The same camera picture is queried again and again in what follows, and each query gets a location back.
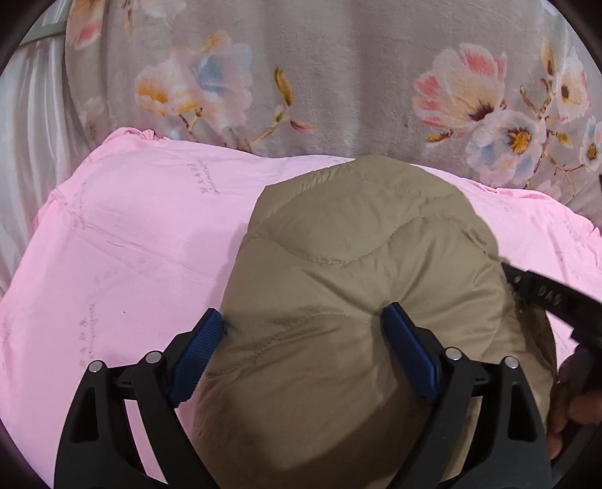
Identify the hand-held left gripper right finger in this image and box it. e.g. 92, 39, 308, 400
380, 302, 552, 489

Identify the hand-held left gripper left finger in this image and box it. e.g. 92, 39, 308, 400
54, 308, 225, 489

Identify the khaki puffer jacket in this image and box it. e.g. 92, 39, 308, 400
192, 154, 559, 489

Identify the person's right hand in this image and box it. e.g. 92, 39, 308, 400
547, 347, 602, 462

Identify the pink bed sheet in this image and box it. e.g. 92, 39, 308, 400
0, 126, 602, 487

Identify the white satin cloth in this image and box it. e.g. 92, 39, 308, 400
0, 36, 110, 299

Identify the grey floral blanket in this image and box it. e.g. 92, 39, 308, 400
65, 0, 602, 227

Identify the grey metal rail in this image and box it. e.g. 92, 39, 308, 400
21, 14, 69, 48

